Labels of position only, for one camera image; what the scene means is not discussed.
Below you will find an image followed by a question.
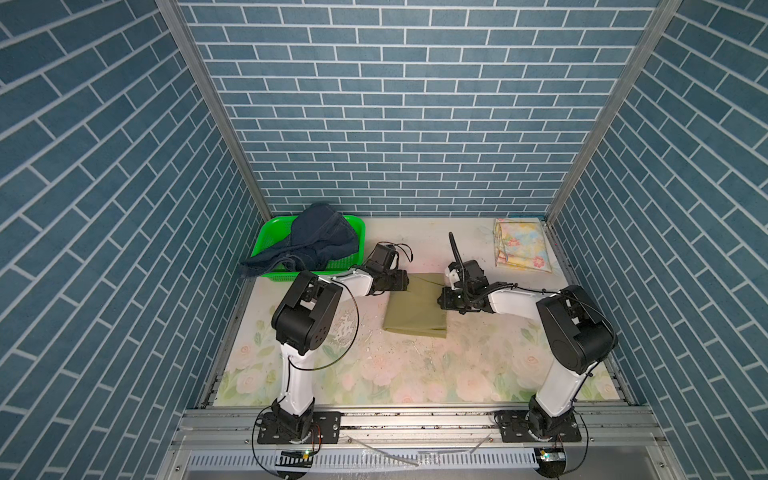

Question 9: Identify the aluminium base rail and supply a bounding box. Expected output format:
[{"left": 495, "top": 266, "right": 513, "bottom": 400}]
[{"left": 169, "top": 402, "right": 668, "bottom": 452}]

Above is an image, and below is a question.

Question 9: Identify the green plastic basket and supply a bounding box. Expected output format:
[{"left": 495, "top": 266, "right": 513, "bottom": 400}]
[{"left": 252, "top": 215, "right": 366, "bottom": 282}]

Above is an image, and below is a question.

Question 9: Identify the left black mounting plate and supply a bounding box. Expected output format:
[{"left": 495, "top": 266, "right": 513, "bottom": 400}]
[{"left": 256, "top": 411, "right": 341, "bottom": 445}]

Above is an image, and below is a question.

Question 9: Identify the dark navy skirt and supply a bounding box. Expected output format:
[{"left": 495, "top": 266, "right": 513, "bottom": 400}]
[{"left": 239, "top": 203, "right": 359, "bottom": 277}]

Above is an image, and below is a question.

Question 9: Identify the left aluminium corner post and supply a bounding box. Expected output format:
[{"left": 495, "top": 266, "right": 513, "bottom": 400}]
[{"left": 156, "top": 0, "right": 273, "bottom": 221}]

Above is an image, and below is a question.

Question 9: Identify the aluminium corner post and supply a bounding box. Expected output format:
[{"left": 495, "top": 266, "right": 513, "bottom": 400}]
[
  {"left": 545, "top": 0, "right": 682, "bottom": 226},
  {"left": 156, "top": 0, "right": 273, "bottom": 221}
]

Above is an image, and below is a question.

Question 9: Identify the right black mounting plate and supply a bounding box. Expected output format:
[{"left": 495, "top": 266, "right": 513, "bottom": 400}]
[{"left": 493, "top": 410, "right": 582, "bottom": 443}]

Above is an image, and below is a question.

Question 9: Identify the white slotted cable duct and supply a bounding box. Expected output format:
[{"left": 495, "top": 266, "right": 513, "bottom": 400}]
[{"left": 187, "top": 448, "right": 539, "bottom": 473}]

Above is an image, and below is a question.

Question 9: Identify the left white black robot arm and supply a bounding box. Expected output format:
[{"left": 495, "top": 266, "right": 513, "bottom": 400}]
[{"left": 271, "top": 267, "right": 408, "bottom": 443}]

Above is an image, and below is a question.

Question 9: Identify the olive khaki skirt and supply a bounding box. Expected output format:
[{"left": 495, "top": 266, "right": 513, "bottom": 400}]
[{"left": 382, "top": 273, "right": 447, "bottom": 338}]

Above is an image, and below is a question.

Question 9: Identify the right aluminium corner post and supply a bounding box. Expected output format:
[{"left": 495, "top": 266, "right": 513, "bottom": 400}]
[{"left": 545, "top": 0, "right": 682, "bottom": 226}]

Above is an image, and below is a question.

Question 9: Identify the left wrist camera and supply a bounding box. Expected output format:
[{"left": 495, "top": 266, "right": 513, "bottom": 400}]
[{"left": 364, "top": 242, "right": 399, "bottom": 273}]

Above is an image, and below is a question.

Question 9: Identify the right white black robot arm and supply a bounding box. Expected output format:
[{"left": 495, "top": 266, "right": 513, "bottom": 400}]
[{"left": 437, "top": 282, "right": 617, "bottom": 441}]

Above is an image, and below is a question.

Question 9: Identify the black mounting plate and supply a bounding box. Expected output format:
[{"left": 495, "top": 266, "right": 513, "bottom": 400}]
[
  {"left": 256, "top": 411, "right": 341, "bottom": 445},
  {"left": 493, "top": 410, "right": 582, "bottom": 443}
]

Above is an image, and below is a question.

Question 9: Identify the floral pastel skirt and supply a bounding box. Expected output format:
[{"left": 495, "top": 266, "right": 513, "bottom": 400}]
[{"left": 493, "top": 219, "right": 552, "bottom": 273}]

